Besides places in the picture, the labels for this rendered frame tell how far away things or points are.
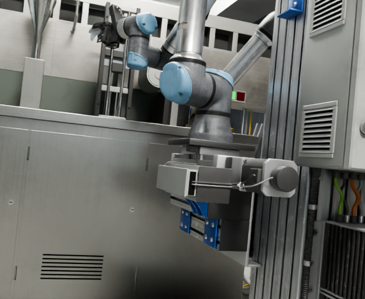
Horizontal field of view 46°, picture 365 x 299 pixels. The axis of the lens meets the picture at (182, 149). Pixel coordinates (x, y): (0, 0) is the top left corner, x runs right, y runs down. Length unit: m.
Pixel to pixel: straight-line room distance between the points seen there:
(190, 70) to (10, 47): 1.39
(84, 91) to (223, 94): 1.22
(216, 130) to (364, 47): 0.55
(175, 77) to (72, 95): 1.24
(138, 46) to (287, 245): 0.82
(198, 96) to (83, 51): 1.28
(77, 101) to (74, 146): 0.65
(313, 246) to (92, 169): 1.02
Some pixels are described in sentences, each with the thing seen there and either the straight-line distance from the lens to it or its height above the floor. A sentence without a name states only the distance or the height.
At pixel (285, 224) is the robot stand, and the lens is 1.22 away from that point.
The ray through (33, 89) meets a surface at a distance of 2.18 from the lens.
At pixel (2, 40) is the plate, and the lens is 2.50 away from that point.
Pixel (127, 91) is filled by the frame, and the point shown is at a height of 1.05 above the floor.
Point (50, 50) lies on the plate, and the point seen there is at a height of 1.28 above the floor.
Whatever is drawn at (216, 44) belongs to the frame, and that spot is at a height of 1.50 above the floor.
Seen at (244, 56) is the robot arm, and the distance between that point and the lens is 1.72.
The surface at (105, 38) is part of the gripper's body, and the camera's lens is 1.71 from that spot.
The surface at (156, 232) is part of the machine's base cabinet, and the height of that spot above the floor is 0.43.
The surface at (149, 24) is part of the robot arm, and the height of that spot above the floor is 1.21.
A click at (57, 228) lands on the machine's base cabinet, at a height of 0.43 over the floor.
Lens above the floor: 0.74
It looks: 2 degrees up
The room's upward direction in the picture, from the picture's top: 6 degrees clockwise
